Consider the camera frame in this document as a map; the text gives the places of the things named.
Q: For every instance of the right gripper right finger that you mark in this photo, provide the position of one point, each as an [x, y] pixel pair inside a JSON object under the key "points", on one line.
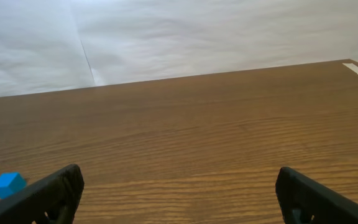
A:
{"points": [[315, 202]]}

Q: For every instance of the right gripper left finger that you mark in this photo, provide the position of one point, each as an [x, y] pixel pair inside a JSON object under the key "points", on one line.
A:
{"points": [[48, 196]]}

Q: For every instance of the blue cube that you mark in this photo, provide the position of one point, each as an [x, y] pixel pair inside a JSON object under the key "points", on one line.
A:
{"points": [[7, 185]]}

